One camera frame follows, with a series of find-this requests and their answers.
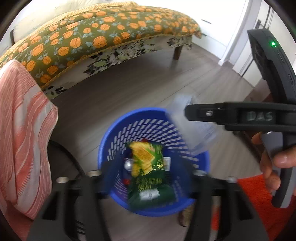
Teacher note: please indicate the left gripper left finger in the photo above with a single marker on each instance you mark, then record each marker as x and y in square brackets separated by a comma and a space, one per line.
[73, 209]

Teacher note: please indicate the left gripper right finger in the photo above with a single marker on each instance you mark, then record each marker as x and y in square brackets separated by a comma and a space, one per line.
[225, 202]

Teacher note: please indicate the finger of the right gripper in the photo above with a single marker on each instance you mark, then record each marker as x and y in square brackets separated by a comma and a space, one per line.
[218, 113]

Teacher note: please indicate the clear plastic box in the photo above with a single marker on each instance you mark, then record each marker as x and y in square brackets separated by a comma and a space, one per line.
[198, 136]

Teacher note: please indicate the blue plastic trash basket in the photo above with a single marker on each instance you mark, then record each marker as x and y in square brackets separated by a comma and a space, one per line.
[153, 126]

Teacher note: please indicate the dark green yellow snack packet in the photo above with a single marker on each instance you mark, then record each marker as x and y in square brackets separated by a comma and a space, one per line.
[150, 186]

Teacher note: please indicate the crushed red soda can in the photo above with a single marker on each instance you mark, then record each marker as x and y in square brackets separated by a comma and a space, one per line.
[127, 171]

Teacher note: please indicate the person's right hand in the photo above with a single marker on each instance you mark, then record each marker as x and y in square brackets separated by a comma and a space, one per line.
[284, 159]

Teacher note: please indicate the white wardrobe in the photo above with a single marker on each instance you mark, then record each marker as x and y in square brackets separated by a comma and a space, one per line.
[224, 26]

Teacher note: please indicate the striped pink white tablecloth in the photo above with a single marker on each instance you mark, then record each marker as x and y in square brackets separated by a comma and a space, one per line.
[27, 122]

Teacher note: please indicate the orange floral green quilt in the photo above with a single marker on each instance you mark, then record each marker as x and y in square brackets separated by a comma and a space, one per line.
[92, 37]

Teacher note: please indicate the bed with cream headboard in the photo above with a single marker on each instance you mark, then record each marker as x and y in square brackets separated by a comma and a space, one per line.
[99, 46]

